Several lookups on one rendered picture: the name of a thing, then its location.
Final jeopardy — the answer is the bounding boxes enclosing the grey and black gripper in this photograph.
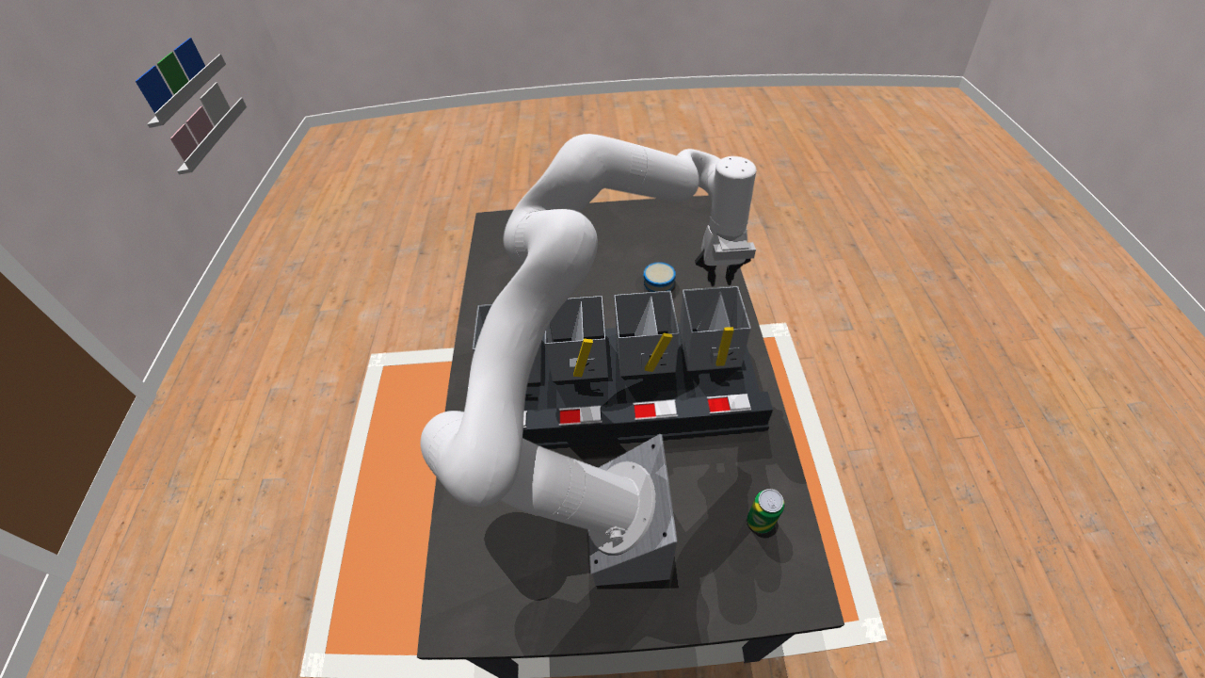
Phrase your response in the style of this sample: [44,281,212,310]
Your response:
[695,223,751,285]

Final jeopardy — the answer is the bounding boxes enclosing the blue and white round tin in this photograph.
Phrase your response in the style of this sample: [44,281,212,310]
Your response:
[643,263,676,291]

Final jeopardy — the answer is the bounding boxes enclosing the green drink can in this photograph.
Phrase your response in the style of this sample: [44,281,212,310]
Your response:
[747,489,784,533]

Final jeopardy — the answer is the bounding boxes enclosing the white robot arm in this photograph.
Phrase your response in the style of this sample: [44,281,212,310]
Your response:
[421,134,756,554]

